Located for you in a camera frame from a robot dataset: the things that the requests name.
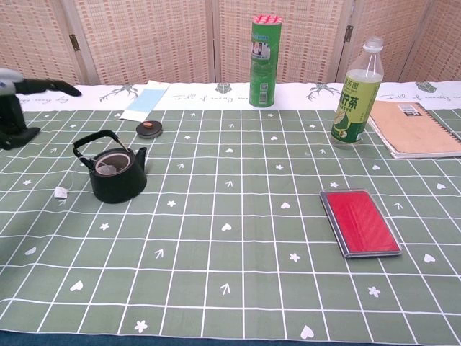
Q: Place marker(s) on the blue white paper packet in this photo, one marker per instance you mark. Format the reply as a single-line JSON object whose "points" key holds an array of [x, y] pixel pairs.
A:
{"points": [[144, 102]]}

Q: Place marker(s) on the black teapot lid brown knob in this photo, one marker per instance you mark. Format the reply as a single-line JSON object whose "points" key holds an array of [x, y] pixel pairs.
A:
{"points": [[148, 129]]}

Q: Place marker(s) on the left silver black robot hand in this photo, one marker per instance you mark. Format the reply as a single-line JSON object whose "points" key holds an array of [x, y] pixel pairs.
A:
{"points": [[11, 115]]}

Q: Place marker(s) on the brass screen hinge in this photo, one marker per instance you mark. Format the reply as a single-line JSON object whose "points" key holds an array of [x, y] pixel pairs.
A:
{"points": [[74, 42]]}

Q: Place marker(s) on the green cylindrical can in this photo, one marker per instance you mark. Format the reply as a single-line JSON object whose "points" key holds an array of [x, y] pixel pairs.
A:
{"points": [[264, 72]]}

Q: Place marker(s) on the green checked tablecloth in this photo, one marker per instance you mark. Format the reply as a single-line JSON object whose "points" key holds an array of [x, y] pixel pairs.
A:
{"points": [[252, 234]]}

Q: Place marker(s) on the green tea plastic bottle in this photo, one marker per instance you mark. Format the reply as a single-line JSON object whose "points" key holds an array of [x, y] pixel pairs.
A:
{"points": [[351, 108]]}

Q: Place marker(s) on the woven bamboo folding screen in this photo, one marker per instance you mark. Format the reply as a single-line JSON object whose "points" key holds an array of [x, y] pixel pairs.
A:
{"points": [[144, 36]]}

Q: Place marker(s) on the dark screen hinge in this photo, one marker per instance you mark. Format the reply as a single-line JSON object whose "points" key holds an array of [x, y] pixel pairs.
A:
{"points": [[348, 33]]}

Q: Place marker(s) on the brown spiral notebook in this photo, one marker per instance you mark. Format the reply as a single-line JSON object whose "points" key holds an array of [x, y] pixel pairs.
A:
{"points": [[414, 131]]}

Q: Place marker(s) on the red flat case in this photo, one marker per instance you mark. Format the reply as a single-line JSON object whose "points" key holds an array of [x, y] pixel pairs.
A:
{"points": [[362, 223]]}

